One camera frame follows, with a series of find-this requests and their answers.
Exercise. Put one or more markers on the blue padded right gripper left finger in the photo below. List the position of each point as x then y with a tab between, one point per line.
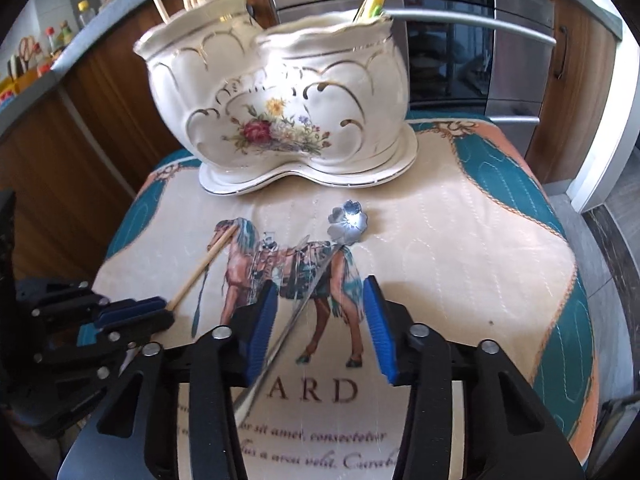
262	315

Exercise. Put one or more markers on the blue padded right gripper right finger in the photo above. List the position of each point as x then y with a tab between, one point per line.
382	335

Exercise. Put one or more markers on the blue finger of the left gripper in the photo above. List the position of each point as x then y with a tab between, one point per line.
128	309

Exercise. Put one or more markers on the silver flower-shaped spoon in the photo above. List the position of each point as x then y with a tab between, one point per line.
347	223

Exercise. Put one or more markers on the horse print table cloth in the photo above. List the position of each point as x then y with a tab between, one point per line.
465	239

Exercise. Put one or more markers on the white ceramic double utensil holder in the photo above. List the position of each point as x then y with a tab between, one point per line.
323	98

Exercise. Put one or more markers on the stainless steel built-in oven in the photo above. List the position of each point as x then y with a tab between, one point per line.
484	57

